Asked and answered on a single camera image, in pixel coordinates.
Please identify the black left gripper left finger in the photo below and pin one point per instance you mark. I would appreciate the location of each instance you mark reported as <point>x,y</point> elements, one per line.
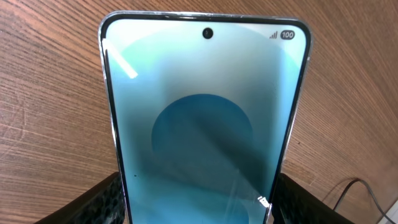
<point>102,204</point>

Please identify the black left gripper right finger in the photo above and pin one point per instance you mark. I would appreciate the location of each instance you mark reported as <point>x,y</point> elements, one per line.
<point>292,204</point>

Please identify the light blue Galaxy smartphone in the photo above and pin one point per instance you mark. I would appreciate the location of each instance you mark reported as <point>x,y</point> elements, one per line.
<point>202,107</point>

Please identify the white power strip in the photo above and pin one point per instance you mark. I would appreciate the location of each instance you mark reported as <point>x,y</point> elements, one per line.
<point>392,213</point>

